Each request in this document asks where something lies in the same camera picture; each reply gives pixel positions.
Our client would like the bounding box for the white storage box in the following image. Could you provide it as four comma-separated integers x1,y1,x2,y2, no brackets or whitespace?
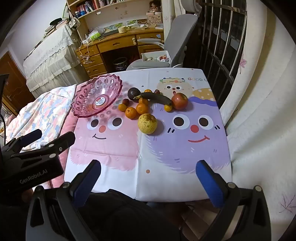
141,51,172,64

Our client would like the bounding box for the red apple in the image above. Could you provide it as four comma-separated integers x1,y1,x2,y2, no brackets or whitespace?
171,92,189,110

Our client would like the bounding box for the white lace cover cloth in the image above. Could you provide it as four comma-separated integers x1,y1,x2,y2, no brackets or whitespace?
23,23,82,98

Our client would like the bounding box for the stack of books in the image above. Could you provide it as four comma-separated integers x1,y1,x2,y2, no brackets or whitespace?
43,18,68,37

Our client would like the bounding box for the dark green cucumber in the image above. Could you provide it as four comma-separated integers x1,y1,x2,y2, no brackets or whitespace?
134,92,173,106

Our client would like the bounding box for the pastel floral blanket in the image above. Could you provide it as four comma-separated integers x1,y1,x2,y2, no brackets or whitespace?
5,84,78,151

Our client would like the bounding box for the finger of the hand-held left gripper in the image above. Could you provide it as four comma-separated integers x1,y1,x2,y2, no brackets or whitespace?
2,129,43,154
10,131,76,161

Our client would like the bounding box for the yellow speckled pear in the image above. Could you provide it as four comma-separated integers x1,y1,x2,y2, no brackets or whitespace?
138,113,158,135

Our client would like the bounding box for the doll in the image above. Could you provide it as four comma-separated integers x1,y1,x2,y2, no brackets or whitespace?
149,1,162,15

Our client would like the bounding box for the grey office chair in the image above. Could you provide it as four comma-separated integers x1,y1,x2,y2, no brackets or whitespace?
126,14,200,71

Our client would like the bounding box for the metal window grille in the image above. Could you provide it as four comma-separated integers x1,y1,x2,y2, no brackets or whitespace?
196,0,248,94

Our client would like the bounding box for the cartoon printed tablecloth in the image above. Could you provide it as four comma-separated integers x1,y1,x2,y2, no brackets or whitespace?
63,67,232,202

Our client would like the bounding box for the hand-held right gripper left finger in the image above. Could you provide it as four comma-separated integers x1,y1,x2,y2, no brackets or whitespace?
25,159,102,241

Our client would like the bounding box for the white leaf print curtain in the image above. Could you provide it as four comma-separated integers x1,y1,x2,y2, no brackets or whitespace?
217,0,296,234

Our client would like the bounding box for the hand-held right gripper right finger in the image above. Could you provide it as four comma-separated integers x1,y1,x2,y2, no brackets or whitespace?
196,159,271,241

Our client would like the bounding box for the pink glass fruit bowl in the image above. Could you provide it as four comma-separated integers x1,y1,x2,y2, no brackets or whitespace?
70,74,123,119

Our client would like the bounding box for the wooden desk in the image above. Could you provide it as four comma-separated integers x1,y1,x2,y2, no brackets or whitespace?
75,27,166,81

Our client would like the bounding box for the dark avocado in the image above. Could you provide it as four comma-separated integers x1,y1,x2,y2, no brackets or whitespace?
127,87,141,101

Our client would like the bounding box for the wooden bookshelf hutch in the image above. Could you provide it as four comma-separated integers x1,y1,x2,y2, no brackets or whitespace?
66,0,163,40

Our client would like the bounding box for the brown wooden door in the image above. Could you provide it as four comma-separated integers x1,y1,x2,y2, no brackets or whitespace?
0,51,36,114

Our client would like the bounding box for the white cable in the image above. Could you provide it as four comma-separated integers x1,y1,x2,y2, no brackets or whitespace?
79,43,92,65

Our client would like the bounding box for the black trash bin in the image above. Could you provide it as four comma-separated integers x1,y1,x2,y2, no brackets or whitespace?
113,57,128,71

